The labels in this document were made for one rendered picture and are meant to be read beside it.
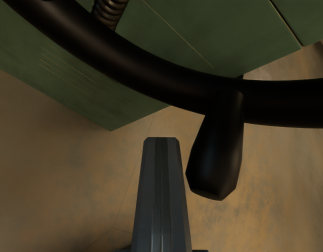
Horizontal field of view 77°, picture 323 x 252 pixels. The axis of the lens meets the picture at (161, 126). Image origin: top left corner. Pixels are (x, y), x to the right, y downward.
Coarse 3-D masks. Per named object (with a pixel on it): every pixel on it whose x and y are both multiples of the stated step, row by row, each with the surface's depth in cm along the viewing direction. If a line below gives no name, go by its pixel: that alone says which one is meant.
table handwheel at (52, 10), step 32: (32, 0) 10; (64, 0) 11; (64, 32) 12; (96, 32) 12; (96, 64) 13; (128, 64) 13; (160, 64) 13; (160, 96) 14; (192, 96) 13; (256, 96) 12; (288, 96) 11; (320, 96) 10
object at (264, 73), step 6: (264, 66) 39; (270, 66) 41; (252, 72) 36; (258, 72) 37; (264, 72) 39; (270, 72) 40; (240, 78) 34; (246, 78) 35; (252, 78) 36; (258, 78) 37; (264, 78) 38; (270, 78) 40
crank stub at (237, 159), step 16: (224, 96) 11; (240, 96) 11; (208, 112) 11; (224, 112) 10; (240, 112) 10; (208, 128) 10; (224, 128) 10; (240, 128) 10; (208, 144) 9; (224, 144) 9; (240, 144) 10; (192, 160) 9; (208, 160) 9; (224, 160) 9; (240, 160) 9; (192, 176) 9; (208, 176) 9; (224, 176) 9; (208, 192) 9; (224, 192) 9
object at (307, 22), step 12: (276, 0) 23; (288, 0) 23; (300, 0) 22; (312, 0) 22; (288, 12) 24; (300, 12) 23; (312, 12) 23; (288, 24) 25; (300, 24) 24; (312, 24) 24; (300, 36) 26; (312, 36) 25
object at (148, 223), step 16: (144, 144) 10; (160, 144) 10; (144, 160) 9; (160, 160) 9; (144, 176) 8; (160, 176) 8; (144, 192) 7; (160, 192) 7; (144, 208) 7; (160, 208) 7; (144, 224) 6; (160, 224) 6; (144, 240) 6; (160, 240) 6
